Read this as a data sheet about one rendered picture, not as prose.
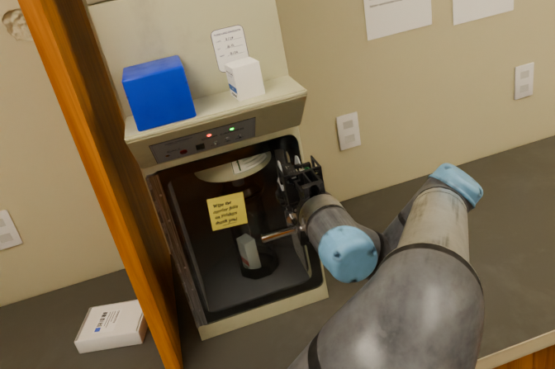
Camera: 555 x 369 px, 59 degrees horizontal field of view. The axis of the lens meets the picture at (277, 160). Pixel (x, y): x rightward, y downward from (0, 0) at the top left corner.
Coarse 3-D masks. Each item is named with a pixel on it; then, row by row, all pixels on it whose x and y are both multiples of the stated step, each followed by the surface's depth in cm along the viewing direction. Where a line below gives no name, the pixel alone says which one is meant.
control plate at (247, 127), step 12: (252, 120) 87; (204, 132) 86; (216, 132) 87; (228, 132) 89; (240, 132) 91; (252, 132) 93; (156, 144) 84; (168, 144) 86; (180, 144) 87; (192, 144) 89; (204, 144) 91; (216, 144) 92; (156, 156) 89; (180, 156) 92
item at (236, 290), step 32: (224, 160) 97; (256, 160) 99; (288, 160) 101; (192, 192) 98; (224, 192) 100; (256, 192) 102; (192, 224) 101; (256, 224) 105; (288, 224) 107; (192, 256) 104; (224, 256) 106; (256, 256) 108; (288, 256) 110; (224, 288) 109; (256, 288) 112; (288, 288) 114
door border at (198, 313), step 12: (156, 180) 95; (156, 192) 96; (168, 216) 99; (168, 228) 100; (168, 240) 101; (180, 252) 103; (180, 264) 104; (180, 276) 105; (192, 288) 107; (192, 300) 108; (192, 312) 109; (204, 324) 112
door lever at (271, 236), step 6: (288, 216) 106; (294, 216) 106; (288, 222) 107; (294, 222) 104; (282, 228) 102; (288, 228) 102; (294, 228) 102; (264, 234) 101; (270, 234) 101; (276, 234) 101; (282, 234) 102; (288, 234) 102; (264, 240) 101; (270, 240) 102
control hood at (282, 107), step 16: (272, 80) 94; (288, 80) 92; (208, 96) 92; (224, 96) 90; (272, 96) 85; (288, 96) 85; (304, 96) 86; (208, 112) 84; (224, 112) 83; (240, 112) 84; (256, 112) 85; (272, 112) 88; (288, 112) 90; (128, 128) 84; (160, 128) 81; (176, 128) 82; (192, 128) 83; (208, 128) 85; (256, 128) 92; (272, 128) 94; (288, 128) 97; (128, 144) 81; (144, 144) 83; (144, 160) 89
